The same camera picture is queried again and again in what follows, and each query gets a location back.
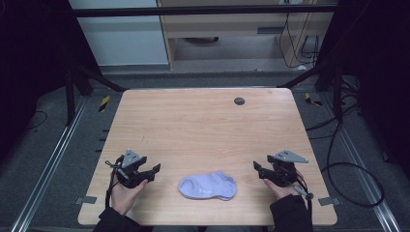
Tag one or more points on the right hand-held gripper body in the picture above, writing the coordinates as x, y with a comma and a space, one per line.
283, 170

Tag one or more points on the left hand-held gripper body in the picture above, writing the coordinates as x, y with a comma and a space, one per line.
129, 174

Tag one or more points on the light purple sock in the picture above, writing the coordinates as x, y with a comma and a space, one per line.
206, 185
226, 197

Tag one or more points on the person's right hand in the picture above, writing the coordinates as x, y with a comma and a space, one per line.
285, 192

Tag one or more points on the person's left hand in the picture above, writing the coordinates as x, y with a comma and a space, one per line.
124, 199

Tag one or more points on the grey tape piece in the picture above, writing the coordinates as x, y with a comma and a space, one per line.
85, 200
328, 201

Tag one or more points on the yellow black tape strip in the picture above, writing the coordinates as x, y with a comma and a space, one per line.
104, 103
310, 99

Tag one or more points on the black metal stand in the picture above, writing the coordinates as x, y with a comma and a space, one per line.
69, 96
337, 93

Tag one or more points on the white cabinet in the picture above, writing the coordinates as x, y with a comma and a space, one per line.
125, 42

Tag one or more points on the black curtain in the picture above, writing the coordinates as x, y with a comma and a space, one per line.
29, 64
380, 64

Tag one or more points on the light wooden desk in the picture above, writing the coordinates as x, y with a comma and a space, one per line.
225, 25

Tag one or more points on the aluminium floor rail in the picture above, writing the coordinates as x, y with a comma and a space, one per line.
364, 180
48, 167

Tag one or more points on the black frame crossbar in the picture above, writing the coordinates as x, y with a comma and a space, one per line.
193, 10

